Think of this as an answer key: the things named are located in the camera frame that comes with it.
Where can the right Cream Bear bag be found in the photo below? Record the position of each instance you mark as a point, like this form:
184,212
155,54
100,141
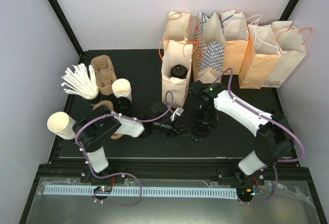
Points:
292,47

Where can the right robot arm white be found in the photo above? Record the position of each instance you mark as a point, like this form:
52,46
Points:
273,137

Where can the white wrapped straws bundle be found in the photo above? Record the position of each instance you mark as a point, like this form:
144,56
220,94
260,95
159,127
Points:
80,81

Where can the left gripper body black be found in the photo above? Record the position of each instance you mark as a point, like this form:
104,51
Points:
174,131

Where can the orange bag white handles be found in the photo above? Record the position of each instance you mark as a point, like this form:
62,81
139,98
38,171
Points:
236,39

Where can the black lid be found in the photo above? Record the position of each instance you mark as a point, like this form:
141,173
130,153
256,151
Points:
200,130
179,71

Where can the plain beige paper bag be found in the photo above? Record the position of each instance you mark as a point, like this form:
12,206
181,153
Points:
176,26

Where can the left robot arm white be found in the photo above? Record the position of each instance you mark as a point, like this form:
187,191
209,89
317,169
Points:
102,123

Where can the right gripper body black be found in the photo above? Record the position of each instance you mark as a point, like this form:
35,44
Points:
205,116

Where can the single black paper cup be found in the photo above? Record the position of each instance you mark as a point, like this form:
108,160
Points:
198,137

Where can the orange bag behind right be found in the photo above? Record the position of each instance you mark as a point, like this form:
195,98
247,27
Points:
261,55

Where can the pale blue cable duct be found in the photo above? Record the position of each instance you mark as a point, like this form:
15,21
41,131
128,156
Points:
135,191

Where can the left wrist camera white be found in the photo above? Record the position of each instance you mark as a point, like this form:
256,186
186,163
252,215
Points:
177,113

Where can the back pulp cup carrier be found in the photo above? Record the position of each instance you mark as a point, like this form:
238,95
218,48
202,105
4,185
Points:
105,74

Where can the blue checkered paper bag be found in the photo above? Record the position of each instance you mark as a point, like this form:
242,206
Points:
208,59

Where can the Cream Bear paper bag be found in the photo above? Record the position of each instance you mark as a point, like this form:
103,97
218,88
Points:
176,54

